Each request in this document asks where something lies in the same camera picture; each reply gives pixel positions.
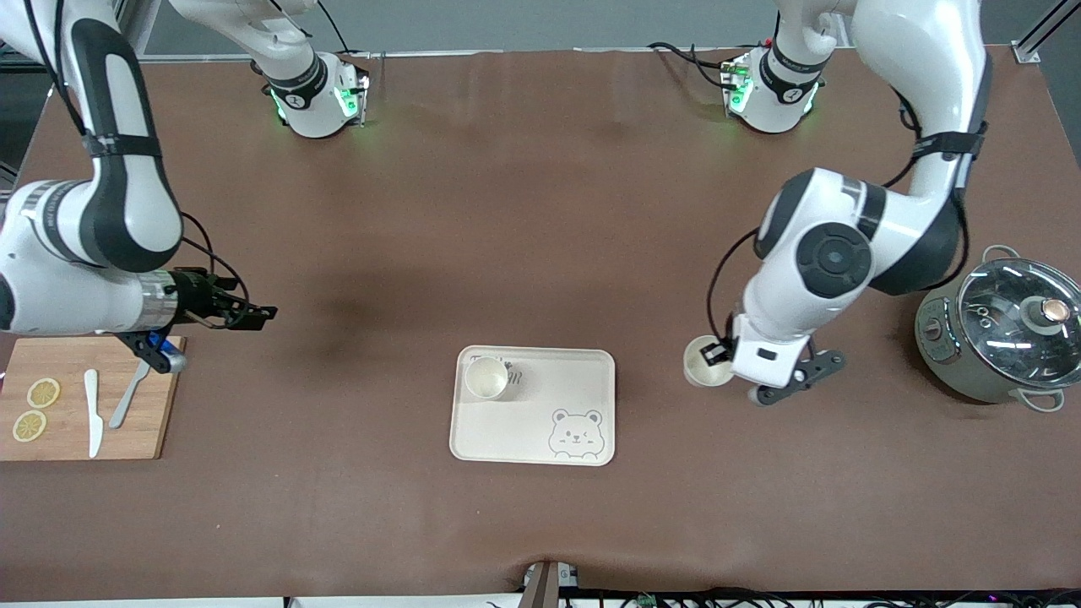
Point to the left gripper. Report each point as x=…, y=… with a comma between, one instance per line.
x=720, y=350

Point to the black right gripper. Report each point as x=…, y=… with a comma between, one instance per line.
x=193, y=295

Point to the white cup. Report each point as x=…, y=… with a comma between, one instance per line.
x=486, y=380
x=697, y=371

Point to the pale grey plastic knife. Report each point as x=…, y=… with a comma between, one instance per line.
x=125, y=404

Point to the pale green electric cooking pot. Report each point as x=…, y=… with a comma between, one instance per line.
x=937, y=350

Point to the white plastic knife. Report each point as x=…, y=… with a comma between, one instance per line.
x=93, y=422

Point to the wooden cutting board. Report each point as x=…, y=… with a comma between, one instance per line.
x=76, y=431

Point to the lemon slice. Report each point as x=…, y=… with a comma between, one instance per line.
x=29, y=426
x=43, y=393

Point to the white tray with bear print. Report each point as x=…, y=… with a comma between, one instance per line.
x=540, y=422

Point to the glass pot lid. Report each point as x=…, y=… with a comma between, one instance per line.
x=1005, y=321

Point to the aluminium profile post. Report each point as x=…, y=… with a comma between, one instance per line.
x=540, y=587

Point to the aluminium frame corner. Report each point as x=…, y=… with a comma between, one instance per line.
x=1034, y=38

